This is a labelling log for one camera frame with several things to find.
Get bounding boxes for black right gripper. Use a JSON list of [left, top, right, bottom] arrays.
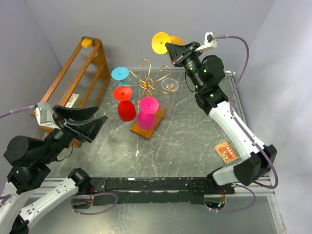
[[165, 41, 203, 91]]

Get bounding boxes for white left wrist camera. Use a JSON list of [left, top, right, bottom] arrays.
[[35, 102, 60, 129]]

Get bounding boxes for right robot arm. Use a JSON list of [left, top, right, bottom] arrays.
[[164, 41, 277, 194]]

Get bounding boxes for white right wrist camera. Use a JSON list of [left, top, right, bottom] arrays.
[[195, 32, 217, 52]]

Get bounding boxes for white label card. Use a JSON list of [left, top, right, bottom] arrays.
[[65, 93, 81, 108]]

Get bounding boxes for magenta wine glass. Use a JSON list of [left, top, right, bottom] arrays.
[[137, 97, 159, 130]]

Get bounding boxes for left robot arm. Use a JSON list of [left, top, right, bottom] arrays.
[[0, 102, 108, 234]]

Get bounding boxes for yellow wine glass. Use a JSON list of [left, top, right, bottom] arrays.
[[151, 32, 185, 55]]

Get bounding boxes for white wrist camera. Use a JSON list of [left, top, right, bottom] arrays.
[[195, 32, 217, 52], [35, 102, 60, 129]]

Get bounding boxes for blue wine glass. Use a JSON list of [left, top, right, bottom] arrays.
[[111, 66, 135, 101]]

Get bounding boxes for yellow block on rack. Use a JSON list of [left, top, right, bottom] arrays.
[[81, 38, 93, 48]]

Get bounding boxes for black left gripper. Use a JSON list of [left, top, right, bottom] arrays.
[[39, 102, 108, 163]]

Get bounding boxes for clear wine glass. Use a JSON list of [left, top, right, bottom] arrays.
[[161, 78, 179, 98], [93, 108, 106, 118]]

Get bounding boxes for red wine glass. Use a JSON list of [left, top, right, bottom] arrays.
[[113, 86, 137, 122]]

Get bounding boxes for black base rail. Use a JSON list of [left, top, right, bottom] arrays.
[[78, 177, 234, 206]]

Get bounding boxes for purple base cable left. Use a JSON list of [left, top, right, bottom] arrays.
[[65, 190, 119, 215]]

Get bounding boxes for wooden dish rack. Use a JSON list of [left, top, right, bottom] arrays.
[[31, 36, 111, 149]]

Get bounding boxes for orange printed card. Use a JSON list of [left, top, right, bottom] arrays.
[[215, 141, 238, 164]]

